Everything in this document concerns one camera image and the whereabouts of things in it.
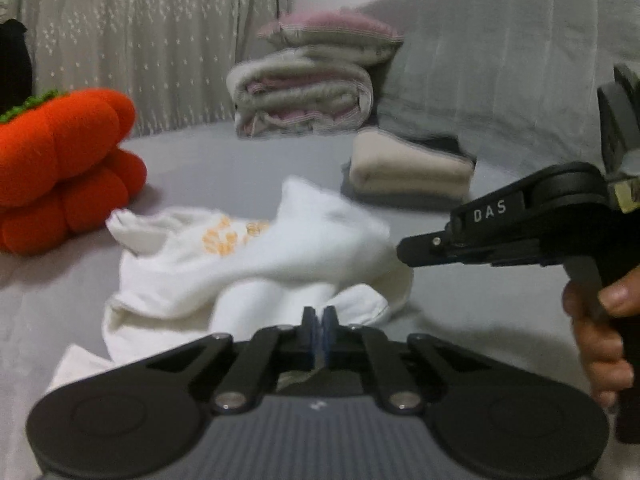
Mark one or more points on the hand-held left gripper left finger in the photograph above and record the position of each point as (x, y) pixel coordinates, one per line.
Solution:
(311, 332)

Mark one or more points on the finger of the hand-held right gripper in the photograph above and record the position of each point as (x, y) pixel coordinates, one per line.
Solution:
(420, 252)

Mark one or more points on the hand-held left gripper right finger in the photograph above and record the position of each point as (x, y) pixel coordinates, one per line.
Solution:
(327, 332)

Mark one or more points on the white printed shirt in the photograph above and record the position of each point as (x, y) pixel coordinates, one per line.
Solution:
(250, 260)

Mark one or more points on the person's right hand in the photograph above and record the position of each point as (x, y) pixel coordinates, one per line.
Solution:
(595, 350)

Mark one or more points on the folded beige garment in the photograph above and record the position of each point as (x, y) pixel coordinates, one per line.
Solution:
(405, 170)

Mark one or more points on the folded black garment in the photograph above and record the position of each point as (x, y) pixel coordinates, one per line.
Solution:
(440, 144)

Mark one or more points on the grey quilt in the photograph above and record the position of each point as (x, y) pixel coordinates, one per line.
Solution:
(500, 60)

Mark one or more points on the folded grey pink blanket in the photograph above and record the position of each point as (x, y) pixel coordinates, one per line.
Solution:
(300, 95)

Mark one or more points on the pink grey pillow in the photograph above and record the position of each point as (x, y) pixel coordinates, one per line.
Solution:
(330, 30)

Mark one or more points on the orange pumpkin plush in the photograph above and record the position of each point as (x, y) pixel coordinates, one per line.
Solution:
(65, 150)

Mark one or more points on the grey dotted curtain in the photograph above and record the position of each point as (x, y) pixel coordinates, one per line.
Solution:
(150, 35)

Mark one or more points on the black plush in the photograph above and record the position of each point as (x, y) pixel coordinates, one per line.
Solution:
(12, 60)

